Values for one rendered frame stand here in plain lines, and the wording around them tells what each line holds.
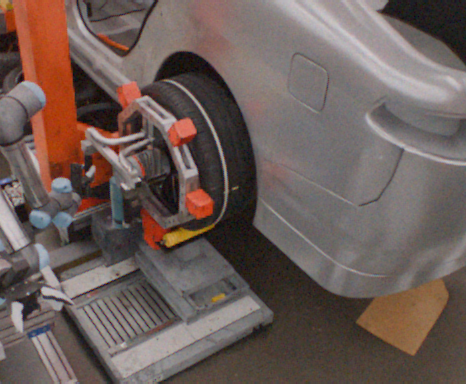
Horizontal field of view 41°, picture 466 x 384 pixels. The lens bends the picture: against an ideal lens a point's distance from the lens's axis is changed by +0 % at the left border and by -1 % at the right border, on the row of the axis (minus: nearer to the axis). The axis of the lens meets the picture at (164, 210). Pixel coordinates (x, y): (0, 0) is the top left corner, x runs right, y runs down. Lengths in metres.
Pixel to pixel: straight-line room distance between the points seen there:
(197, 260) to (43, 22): 1.34
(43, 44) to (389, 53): 1.37
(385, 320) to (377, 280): 1.09
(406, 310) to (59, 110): 1.97
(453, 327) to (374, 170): 1.62
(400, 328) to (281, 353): 0.62
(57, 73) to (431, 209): 1.55
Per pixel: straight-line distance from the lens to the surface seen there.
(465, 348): 3.33
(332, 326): 3.20
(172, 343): 2.93
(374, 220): 2.00
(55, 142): 2.82
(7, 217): 1.81
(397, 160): 1.87
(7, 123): 2.14
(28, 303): 1.61
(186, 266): 3.04
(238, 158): 2.45
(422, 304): 3.43
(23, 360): 2.77
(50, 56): 2.62
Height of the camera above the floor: 2.40
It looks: 40 degrees down
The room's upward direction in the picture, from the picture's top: straight up
